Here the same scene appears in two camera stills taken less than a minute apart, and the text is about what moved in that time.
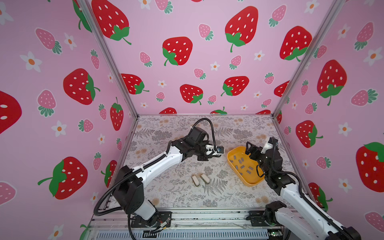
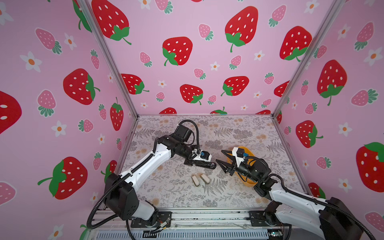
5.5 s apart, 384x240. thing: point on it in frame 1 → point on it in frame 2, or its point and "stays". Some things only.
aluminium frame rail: (114, 224) stays
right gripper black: (254, 147) → (230, 167)
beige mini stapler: (195, 181) stays
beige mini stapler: (205, 178) stays
